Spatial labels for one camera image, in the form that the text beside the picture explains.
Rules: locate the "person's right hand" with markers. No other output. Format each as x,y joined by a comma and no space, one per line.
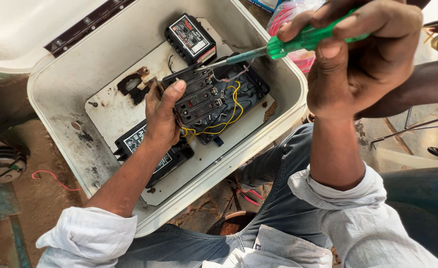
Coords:
356,63

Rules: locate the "person's left hand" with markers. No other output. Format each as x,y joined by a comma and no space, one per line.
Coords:
162,119

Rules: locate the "black electrical switch block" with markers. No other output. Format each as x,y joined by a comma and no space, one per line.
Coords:
215,102

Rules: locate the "white mounting plate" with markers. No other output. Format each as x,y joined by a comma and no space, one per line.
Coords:
129,111

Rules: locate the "black labelled relay box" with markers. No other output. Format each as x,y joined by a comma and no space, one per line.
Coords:
148,154

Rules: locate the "black timer unit box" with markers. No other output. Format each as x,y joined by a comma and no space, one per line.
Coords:
191,39

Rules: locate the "thin metal rods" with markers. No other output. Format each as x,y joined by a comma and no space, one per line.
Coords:
412,128

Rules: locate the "blue white carton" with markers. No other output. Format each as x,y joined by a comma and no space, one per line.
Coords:
263,4

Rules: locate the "black piano hinge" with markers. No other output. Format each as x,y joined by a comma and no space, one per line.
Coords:
83,24

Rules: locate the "round metal motor part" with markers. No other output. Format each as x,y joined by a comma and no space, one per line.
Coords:
1,162

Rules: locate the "white metal enclosure box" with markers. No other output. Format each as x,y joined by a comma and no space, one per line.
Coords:
159,111

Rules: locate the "white enclosure lid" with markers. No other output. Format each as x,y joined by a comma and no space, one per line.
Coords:
21,29

